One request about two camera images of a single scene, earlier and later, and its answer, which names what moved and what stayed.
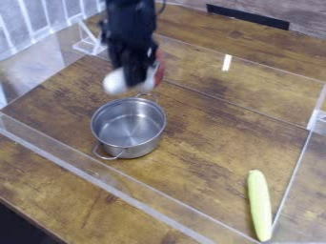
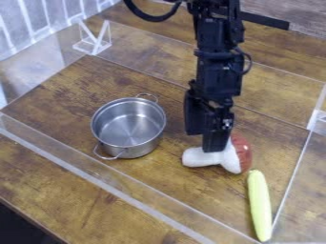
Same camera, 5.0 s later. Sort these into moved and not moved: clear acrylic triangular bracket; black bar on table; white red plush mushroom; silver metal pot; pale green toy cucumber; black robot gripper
Moved: white red plush mushroom; black robot gripper
Not moved: pale green toy cucumber; clear acrylic triangular bracket; black bar on table; silver metal pot
